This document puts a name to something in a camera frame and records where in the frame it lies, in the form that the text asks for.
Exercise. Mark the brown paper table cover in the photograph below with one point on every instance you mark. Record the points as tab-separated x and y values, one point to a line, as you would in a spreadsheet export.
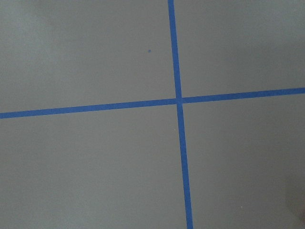
152	114

